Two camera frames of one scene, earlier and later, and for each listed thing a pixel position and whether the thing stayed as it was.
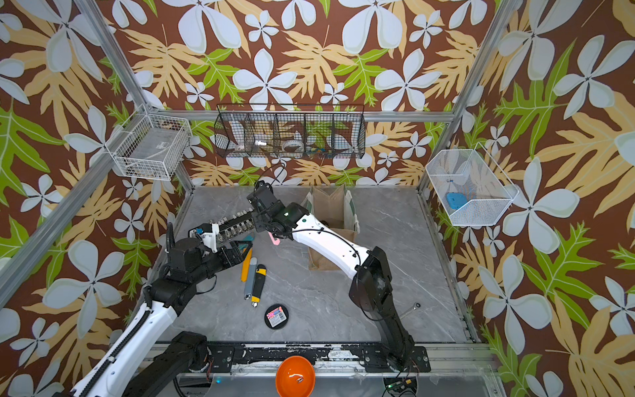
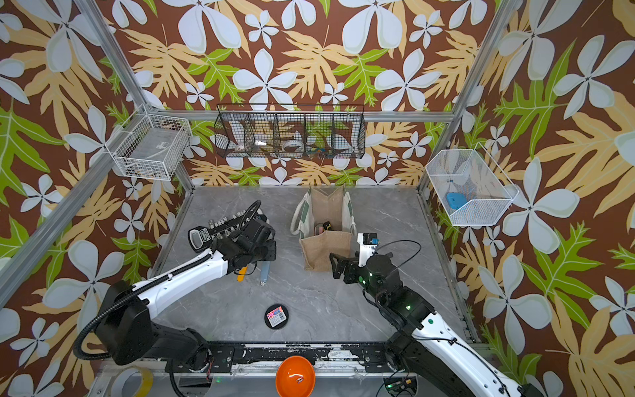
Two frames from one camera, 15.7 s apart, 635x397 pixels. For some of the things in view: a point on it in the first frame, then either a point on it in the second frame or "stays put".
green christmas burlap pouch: (335, 208) stays put
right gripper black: (259, 225) -> (346, 262)
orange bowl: (295, 377) stays put
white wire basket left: (148, 145) stays put
